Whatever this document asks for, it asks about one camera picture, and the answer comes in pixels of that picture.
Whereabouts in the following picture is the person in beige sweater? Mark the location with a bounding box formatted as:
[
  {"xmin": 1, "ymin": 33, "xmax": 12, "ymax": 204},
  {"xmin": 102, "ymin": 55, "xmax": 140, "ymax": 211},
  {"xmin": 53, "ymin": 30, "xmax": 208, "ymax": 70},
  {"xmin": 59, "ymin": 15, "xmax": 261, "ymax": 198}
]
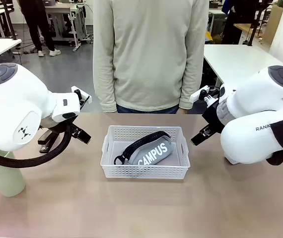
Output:
[{"xmin": 92, "ymin": 0, "xmax": 210, "ymax": 115}]

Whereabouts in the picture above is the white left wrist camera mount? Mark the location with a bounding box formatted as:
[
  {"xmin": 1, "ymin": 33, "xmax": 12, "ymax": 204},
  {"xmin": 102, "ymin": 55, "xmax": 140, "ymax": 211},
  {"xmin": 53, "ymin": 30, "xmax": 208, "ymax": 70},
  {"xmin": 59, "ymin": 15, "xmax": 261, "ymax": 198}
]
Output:
[{"xmin": 71, "ymin": 85, "xmax": 93, "ymax": 113}]

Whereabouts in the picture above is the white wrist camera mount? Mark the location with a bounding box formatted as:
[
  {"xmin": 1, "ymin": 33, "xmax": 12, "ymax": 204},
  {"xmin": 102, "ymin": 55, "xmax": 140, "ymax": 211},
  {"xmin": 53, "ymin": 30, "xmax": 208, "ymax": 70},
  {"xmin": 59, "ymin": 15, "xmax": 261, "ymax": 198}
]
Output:
[
  {"xmin": 71, "ymin": 85, "xmax": 93, "ymax": 113},
  {"xmin": 189, "ymin": 85, "xmax": 222, "ymax": 103}
]

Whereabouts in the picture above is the white perforated plastic basket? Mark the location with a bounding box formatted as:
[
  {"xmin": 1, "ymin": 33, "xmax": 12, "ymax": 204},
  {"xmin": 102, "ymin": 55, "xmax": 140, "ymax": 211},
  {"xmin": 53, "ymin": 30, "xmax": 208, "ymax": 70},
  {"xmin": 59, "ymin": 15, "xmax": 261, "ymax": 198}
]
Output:
[{"xmin": 100, "ymin": 125, "xmax": 191, "ymax": 179}]

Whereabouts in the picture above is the pale green plastic cup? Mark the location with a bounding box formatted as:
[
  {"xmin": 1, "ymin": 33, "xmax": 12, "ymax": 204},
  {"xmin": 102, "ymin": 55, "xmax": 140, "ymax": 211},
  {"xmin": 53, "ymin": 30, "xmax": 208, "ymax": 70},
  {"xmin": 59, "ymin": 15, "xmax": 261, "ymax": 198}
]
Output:
[{"xmin": 0, "ymin": 150, "xmax": 26, "ymax": 198}]

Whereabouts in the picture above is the black stapler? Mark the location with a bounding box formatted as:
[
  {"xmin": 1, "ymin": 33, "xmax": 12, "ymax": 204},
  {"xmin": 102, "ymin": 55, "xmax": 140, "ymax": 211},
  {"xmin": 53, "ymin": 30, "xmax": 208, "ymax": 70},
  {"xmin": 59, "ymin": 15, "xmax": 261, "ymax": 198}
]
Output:
[{"xmin": 37, "ymin": 131, "xmax": 58, "ymax": 153}]

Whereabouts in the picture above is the background person in black trousers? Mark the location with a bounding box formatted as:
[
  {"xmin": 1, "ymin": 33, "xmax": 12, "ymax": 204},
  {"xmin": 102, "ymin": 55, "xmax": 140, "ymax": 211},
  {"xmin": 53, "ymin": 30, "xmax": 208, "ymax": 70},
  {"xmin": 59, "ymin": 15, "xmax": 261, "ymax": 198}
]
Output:
[{"xmin": 17, "ymin": 0, "xmax": 62, "ymax": 58}]

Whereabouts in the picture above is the black braided cable sleeve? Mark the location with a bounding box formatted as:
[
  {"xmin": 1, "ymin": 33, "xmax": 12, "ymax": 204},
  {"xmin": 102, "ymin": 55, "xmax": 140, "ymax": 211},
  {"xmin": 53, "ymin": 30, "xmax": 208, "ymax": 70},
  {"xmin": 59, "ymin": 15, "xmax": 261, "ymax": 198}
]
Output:
[{"xmin": 0, "ymin": 122, "xmax": 73, "ymax": 169}]

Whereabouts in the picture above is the background person in dark clothes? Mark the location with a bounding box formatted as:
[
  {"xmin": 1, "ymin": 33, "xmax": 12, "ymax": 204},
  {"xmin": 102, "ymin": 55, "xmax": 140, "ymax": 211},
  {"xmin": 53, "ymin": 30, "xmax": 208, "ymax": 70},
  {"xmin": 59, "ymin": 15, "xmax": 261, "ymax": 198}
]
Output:
[{"xmin": 221, "ymin": 0, "xmax": 257, "ymax": 46}]

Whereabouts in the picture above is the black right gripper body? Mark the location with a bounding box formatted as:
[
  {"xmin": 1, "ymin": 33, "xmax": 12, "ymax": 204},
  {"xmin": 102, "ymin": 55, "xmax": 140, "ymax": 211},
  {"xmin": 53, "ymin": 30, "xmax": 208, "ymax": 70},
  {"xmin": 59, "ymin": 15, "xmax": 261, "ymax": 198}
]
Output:
[{"xmin": 202, "ymin": 98, "xmax": 225, "ymax": 132}]

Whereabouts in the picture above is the wooden top desk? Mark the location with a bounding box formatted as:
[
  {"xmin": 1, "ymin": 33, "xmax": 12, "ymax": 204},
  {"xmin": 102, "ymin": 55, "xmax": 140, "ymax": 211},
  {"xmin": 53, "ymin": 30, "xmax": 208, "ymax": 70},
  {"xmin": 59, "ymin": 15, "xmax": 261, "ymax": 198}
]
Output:
[{"xmin": 233, "ymin": 22, "xmax": 264, "ymax": 46}]

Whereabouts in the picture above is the large white table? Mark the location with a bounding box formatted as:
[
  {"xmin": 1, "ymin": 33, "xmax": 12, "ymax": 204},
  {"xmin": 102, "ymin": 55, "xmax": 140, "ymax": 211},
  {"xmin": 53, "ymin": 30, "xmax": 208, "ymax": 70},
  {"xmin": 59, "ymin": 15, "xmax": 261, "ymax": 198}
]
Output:
[{"xmin": 203, "ymin": 44, "xmax": 283, "ymax": 88}]

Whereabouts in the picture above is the grey background workbench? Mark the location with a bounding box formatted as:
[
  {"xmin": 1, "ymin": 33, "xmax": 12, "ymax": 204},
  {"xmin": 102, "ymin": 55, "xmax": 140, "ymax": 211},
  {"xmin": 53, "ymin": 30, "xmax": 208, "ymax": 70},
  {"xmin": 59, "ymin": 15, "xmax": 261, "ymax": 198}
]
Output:
[{"xmin": 44, "ymin": 1, "xmax": 88, "ymax": 53}]

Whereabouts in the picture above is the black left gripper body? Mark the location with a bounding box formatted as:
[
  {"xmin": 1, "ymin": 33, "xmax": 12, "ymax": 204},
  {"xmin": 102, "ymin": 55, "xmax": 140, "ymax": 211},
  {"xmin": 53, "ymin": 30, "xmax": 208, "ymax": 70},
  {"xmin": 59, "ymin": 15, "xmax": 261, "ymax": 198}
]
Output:
[{"xmin": 40, "ymin": 117, "xmax": 75, "ymax": 136}]

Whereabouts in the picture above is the black stand pole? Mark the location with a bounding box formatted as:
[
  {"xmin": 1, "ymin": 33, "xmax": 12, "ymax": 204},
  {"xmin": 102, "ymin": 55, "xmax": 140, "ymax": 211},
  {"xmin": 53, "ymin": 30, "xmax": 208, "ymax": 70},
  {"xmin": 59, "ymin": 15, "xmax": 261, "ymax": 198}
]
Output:
[{"xmin": 245, "ymin": 0, "xmax": 268, "ymax": 48}]

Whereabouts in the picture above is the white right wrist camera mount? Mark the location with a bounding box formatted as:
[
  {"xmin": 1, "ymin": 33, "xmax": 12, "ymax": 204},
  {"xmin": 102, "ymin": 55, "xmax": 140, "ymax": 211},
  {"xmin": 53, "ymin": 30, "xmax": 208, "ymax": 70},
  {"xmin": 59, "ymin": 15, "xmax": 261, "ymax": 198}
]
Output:
[{"xmin": 189, "ymin": 85, "xmax": 222, "ymax": 103}]

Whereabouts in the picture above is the grey CAMPUS pencil case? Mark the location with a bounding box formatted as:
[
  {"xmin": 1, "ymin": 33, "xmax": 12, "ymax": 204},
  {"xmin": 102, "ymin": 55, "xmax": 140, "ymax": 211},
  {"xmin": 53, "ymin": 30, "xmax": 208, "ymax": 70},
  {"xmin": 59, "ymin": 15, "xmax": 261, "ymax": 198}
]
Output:
[{"xmin": 113, "ymin": 131, "xmax": 172, "ymax": 167}]

